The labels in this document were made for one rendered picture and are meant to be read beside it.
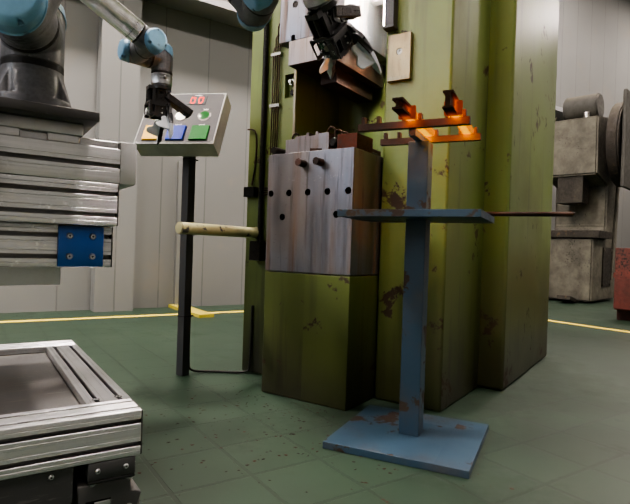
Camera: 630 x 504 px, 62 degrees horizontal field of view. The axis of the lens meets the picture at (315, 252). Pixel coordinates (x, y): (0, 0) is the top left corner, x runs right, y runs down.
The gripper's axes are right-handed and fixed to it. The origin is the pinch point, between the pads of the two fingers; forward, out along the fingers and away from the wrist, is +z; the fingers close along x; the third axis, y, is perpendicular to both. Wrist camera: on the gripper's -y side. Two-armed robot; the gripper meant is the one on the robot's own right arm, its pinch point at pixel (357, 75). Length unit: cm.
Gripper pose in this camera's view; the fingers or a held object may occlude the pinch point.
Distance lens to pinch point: 136.7
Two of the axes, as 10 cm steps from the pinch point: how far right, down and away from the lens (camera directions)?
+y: -5.1, 7.3, -4.5
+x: 7.6, 1.4, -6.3
